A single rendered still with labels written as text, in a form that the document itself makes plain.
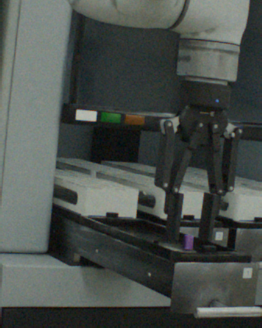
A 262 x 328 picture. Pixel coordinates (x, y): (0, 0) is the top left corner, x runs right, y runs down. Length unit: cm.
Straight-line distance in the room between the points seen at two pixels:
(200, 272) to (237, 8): 38
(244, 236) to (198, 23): 49
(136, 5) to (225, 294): 41
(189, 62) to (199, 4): 9
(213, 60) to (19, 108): 38
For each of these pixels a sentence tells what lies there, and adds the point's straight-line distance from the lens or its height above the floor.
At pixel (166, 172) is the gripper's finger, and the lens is 134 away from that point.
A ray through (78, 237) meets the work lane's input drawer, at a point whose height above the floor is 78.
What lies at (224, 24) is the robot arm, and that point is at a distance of 134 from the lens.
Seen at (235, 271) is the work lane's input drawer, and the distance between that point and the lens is 128.
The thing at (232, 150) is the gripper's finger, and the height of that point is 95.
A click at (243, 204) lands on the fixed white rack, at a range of 170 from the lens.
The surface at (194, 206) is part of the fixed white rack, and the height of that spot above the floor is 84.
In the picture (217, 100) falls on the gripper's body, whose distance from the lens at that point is 134.
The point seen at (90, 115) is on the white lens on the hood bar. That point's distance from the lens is 157.
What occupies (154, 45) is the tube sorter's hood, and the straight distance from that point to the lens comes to 163.
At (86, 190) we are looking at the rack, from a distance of 154.
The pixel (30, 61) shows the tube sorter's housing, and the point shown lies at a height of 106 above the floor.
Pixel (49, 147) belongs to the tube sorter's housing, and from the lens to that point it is 158.
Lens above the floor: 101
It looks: 3 degrees down
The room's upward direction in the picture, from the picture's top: 6 degrees clockwise
